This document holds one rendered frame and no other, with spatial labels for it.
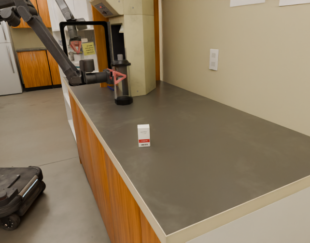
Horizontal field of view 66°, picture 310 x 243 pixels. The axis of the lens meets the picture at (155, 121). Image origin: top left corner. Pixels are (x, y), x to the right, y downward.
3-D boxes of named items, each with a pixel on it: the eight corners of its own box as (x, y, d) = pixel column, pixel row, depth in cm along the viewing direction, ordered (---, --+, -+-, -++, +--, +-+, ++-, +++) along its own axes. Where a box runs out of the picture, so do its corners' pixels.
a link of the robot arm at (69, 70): (26, 12, 119) (14, 10, 109) (35, 6, 118) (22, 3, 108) (78, 85, 130) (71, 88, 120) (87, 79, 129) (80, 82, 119)
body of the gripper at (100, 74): (105, 69, 131) (92, 70, 128) (110, 71, 122) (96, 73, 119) (107, 80, 133) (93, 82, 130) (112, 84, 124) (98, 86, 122)
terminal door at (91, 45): (112, 81, 171) (106, 20, 156) (69, 87, 156) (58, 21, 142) (112, 80, 171) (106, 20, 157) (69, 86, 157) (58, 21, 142)
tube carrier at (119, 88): (129, 97, 142) (126, 60, 135) (135, 101, 133) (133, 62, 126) (111, 100, 138) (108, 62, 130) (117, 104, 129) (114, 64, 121)
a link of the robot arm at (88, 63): (77, 81, 129) (71, 84, 121) (73, 59, 125) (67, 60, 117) (98, 80, 129) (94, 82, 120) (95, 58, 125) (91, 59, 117)
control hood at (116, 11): (108, 17, 157) (106, 1, 154) (123, 14, 130) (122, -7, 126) (91, 18, 153) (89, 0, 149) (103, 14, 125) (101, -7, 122)
